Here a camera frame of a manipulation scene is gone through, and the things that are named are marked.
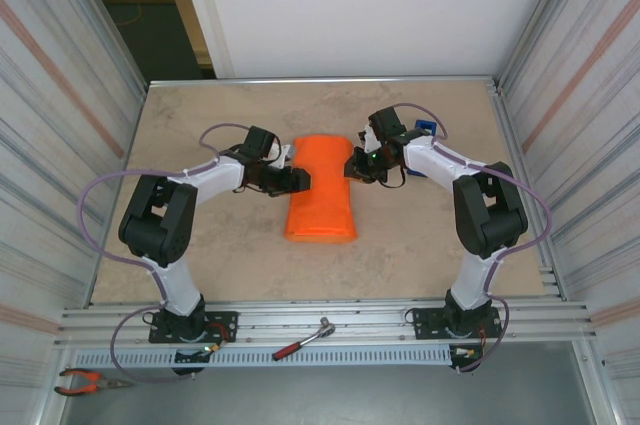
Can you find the stepped aluminium table side rail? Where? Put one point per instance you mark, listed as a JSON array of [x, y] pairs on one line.
[[510, 145]]

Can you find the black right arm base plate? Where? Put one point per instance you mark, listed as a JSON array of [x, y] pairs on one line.
[[425, 325]]

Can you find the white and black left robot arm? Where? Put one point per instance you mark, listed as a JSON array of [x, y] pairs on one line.
[[215, 180]]

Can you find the black power connector module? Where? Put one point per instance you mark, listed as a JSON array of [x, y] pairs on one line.
[[465, 357], [192, 357]]

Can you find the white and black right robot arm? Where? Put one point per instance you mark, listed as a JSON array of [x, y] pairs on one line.
[[435, 157]]

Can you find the long aluminium table edge rail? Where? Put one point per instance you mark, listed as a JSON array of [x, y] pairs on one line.
[[320, 80]]

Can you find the blue tape dispenser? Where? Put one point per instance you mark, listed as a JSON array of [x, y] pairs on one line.
[[412, 171]]

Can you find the orange cloth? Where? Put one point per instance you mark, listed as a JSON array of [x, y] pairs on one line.
[[320, 195]]

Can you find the wide aluminium mounting rail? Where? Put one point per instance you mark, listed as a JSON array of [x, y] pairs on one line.
[[370, 317]]

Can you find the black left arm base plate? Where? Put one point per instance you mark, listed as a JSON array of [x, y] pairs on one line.
[[225, 320]]

